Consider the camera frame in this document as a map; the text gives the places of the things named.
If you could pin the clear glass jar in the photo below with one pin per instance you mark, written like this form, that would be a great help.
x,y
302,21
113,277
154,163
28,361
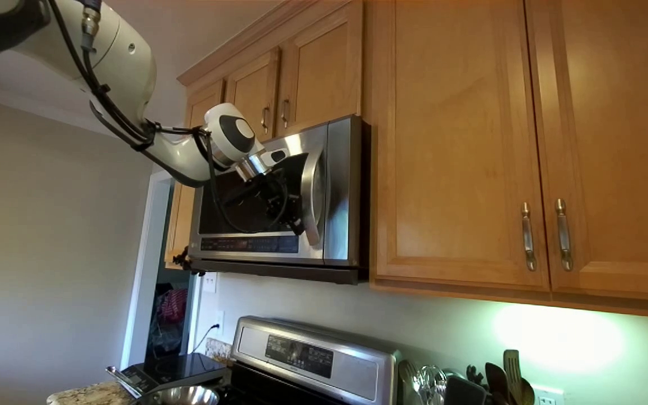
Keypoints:
x,y
422,384

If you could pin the wooden wall cabinet frame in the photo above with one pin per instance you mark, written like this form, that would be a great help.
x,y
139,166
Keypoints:
x,y
384,283

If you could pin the stainless steel microwave body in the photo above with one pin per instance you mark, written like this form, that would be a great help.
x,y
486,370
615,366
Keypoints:
x,y
343,193

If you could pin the small wooden cabinet door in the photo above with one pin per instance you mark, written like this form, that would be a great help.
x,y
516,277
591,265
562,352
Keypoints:
x,y
325,67
248,90
203,103

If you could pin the metal mixing bowl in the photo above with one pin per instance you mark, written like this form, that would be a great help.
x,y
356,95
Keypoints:
x,y
180,393

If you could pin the large wooden cabinet door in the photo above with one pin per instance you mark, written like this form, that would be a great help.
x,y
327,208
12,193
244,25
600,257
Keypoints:
x,y
451,148
625,148

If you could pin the dark utensil holder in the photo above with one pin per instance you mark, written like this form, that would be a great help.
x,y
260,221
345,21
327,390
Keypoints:
x,y
464,392

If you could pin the wooden kitchen spatula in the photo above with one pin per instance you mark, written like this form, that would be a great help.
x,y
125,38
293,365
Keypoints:
x,y
513,372

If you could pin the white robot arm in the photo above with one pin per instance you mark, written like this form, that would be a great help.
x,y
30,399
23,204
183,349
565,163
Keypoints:
x,y
122,52

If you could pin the white door frame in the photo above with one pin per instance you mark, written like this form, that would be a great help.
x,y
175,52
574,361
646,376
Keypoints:
x,y
139,299

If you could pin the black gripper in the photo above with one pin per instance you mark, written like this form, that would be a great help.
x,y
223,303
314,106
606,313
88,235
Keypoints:
x,y
276,192

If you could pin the microwave door with window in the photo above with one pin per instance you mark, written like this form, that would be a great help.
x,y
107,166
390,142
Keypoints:
x,y
223,203

